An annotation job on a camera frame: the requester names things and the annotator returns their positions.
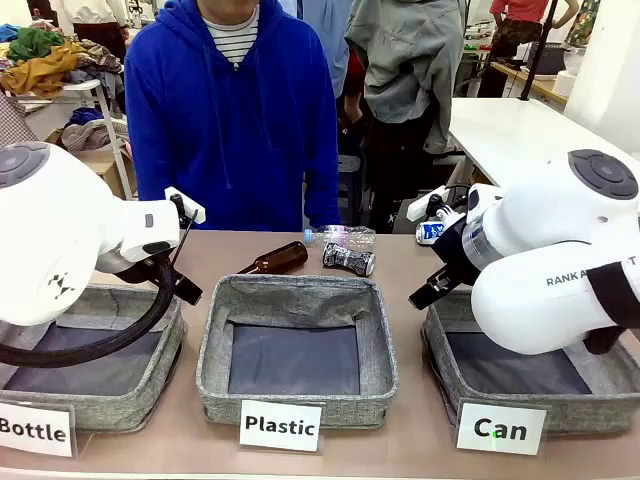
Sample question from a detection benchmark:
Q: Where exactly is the person in grey jacket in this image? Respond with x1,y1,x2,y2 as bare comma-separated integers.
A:
344,0,469,235

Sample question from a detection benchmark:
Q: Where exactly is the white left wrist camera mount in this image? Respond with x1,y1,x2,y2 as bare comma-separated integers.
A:
163,186,207,225

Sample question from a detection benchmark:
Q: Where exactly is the person in beige shirt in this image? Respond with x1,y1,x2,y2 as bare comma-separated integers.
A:
49,0,131,56

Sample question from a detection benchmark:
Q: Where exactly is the heap of clothes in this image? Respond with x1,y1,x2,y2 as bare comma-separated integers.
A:
59,107,131,151

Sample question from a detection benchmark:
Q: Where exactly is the cardboard box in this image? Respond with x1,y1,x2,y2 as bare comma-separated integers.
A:
74,147,136,199

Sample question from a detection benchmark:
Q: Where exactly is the crushed black Pepsi can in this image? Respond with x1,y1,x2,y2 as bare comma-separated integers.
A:
321,241,376,278

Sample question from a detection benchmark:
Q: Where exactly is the person in blue-grey shirt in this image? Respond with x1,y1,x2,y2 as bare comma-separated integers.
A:
279,0,351,99

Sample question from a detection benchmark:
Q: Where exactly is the black box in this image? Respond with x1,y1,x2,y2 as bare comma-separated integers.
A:
527,42,576,79

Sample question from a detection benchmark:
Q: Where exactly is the brown glass bottle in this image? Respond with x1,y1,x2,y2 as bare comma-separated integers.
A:
236,240,310,276

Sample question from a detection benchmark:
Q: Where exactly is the white Bottle label card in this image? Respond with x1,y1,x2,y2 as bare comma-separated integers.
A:
0,399,77,459

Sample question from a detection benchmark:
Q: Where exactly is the pile of colourful clothes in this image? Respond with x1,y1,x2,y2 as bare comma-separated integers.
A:
0,22,126,99

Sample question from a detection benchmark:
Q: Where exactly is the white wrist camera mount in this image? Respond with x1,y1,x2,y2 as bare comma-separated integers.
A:
406,185,469,226
163,186,207,225

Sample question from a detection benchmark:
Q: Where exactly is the clear crushed plastic bottle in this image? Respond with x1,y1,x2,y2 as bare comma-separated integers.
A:
303,224,377,250

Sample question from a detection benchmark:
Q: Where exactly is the black pole stand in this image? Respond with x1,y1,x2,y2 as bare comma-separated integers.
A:
519,0,559,101

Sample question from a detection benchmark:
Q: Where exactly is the wooden workbench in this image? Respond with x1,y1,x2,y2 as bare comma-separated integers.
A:
492,59,571,106

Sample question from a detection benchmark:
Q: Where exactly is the small white table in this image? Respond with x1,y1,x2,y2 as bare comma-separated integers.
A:
9,79,136,201

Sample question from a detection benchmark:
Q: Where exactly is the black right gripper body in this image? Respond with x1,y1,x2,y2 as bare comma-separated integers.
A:
430,214,482,296

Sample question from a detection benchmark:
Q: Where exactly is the black corrugated cable hose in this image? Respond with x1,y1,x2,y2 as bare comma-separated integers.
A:
0,259,181,369

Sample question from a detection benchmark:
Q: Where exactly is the person in blue hoodie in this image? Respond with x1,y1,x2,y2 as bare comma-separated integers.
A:
124,0,342,232

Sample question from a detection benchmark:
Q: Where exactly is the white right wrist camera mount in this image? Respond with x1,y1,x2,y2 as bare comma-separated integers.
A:
406,185,469,226

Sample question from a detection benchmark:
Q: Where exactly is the grey fabric basket Bottle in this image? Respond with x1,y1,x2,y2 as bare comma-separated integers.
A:
0,283,189,434

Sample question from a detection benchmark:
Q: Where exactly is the black cable sleeve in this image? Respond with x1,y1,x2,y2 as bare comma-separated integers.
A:
584,261,640,355

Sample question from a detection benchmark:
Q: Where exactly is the grey fabric basket Can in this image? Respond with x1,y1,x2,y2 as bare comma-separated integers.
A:
421,287,640,436

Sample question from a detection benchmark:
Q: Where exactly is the crushed blue Pocari can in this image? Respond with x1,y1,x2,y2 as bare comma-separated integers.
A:
415,221,448,246

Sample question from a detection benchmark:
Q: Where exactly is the large white table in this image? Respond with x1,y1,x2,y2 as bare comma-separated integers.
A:
447,97,640,191

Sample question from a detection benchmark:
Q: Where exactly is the grey fabric basket Plastic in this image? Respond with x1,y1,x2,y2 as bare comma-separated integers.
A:
195,273,400,430

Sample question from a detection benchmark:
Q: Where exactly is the person in red shirt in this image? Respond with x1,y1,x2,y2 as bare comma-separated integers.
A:
477,0,551,99

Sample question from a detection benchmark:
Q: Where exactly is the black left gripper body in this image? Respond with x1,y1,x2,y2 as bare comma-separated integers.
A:
115,255,177,289

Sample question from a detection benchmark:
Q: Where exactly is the white Plastic label card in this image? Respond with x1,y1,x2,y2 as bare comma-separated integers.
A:
238,398,324,454

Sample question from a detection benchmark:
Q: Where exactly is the white Can label card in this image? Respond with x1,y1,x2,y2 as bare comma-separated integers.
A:
455,402,548,456

